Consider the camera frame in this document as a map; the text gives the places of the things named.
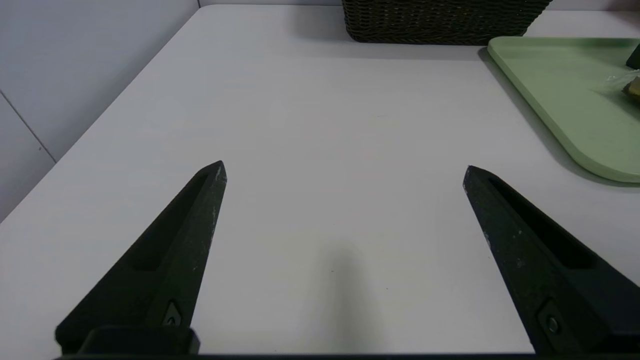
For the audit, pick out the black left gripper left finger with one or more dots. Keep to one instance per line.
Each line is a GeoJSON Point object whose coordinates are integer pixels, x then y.
{"type": "Point", "coordinates": [165, 270]}

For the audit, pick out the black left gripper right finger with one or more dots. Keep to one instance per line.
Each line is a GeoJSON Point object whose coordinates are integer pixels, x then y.
{"type": "Point", "coordinates": [530, 270]}

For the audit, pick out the clear brown snack bar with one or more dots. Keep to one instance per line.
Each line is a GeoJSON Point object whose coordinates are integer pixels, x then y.
{"type": "Point", "coordinates": [634, 89]}

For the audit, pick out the dark brown wicker basket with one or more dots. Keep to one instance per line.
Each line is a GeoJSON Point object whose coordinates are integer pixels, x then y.
{"type": "Point", "coordinates": [440, 20]}

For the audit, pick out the light green plastic tray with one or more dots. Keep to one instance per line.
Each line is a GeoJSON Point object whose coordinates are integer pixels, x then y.
{"type": "Point", "coordinates": [560, 80]}

